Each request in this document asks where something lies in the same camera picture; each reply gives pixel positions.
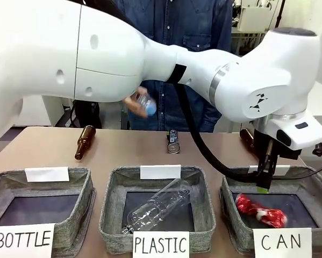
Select grey basket labelled plastic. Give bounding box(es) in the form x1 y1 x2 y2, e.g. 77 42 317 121
98 166 217 255

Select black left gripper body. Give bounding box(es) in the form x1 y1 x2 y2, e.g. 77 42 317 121
253 128 281 165

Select white lab machine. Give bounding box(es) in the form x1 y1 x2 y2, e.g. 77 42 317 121
232 0 284 56

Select white paper sign BOTTLE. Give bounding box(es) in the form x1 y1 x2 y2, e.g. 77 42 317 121
0 223 56 258

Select black velcro strap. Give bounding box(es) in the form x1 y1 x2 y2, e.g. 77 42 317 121
166 63 188 84

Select small bottle with blue label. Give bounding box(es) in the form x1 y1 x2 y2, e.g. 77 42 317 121
135 92 158 117

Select white paper sign CAN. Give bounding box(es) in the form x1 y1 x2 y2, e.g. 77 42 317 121
253 227 312 258

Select person's hand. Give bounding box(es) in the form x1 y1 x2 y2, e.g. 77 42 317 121
122 85 151 119

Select white paper sign PLASTIC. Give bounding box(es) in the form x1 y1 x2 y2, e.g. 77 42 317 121
132 230 190 258

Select blank white paper tag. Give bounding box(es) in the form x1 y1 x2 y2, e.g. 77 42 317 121
248 164 291 176
25 166 70 183
140 164 182 180

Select black drink can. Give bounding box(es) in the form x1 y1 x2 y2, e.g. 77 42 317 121
166 129 181 154

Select thin black camera cable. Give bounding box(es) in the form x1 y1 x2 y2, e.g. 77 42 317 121
272 158 322 180

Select black chair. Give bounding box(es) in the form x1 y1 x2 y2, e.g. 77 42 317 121
68 99 103 129

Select crushed red can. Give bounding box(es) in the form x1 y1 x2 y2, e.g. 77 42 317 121
235 193 288 229

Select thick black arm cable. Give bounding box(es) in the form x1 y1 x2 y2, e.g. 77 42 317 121
81 0 261 183

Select brown glass bottle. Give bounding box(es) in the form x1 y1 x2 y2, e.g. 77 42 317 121
240 128 256 156
74 125 97 161

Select grey basket labelled bottle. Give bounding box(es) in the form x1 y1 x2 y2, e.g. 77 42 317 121
0 167 96 258

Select person in denim shirt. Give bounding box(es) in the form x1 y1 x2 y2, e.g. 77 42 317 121
114 0 233 133

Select large clear plastic bottle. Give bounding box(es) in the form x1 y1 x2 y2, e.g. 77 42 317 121
122 177 191 235

